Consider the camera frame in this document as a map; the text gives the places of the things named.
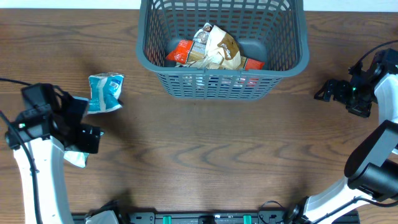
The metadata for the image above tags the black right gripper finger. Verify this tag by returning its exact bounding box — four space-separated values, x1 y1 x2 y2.
322 79 339 96
313 90 333 102

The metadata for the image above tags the blue white snack bag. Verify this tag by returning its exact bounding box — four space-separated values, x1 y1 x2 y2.
75 72 124 114

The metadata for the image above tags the teal white snack packet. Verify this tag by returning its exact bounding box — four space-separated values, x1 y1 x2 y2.
63 130 104 168

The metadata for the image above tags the tan brown snack bag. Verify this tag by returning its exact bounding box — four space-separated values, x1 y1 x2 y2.
205 26 241 65

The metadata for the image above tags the orange pasta packet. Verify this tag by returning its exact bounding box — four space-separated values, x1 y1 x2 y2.
166 40 265 70

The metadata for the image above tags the beige brown cookie bag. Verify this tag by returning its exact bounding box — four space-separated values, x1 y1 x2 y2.
193 22 213 44

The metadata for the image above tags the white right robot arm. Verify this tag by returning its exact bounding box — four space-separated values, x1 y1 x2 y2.
284 46 397 223

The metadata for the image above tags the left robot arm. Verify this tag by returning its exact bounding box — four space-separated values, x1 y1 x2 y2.
5 92 101 223

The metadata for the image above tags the grey plastic basket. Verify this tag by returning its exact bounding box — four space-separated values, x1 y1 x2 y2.
136 0 309 100

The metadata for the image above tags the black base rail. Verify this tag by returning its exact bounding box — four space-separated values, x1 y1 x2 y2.
71 200 361 224

